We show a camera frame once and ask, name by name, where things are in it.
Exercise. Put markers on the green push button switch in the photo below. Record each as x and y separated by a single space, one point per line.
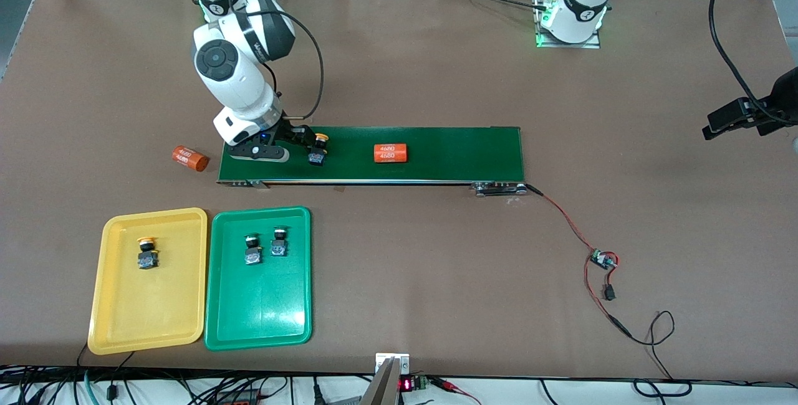
278 248
252 257

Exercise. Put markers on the yellow plastic tray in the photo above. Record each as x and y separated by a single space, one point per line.
149 311

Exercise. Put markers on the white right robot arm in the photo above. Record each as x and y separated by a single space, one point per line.
237 81

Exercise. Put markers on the green conveyor belt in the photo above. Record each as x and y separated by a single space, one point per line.
461 152

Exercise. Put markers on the red clip lead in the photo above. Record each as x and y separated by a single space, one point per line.
452 386

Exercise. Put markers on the silver mounting bracket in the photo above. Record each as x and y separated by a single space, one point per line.
381 360

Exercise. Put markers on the red digit display module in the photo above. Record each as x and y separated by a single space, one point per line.
406 384

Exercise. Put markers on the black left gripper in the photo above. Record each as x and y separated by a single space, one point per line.
783 101

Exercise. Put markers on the green plastic tray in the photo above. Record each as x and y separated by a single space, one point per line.
259 305

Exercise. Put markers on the small black connector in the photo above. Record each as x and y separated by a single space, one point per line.
609 293

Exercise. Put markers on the yellow push button switch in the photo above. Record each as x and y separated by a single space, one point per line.
318 157
148 260

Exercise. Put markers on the small green circuit board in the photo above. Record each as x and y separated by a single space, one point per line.
601 258

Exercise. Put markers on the red plug connector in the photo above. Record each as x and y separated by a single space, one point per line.
237 400

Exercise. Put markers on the grey metal bar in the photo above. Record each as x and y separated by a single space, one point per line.
380 389

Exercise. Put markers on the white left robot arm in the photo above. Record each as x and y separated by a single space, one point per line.
580 0

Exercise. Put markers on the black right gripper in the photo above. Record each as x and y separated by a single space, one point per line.
293 131

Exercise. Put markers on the orange cylindrical battery cell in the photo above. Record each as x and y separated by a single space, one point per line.
390 152
190 158

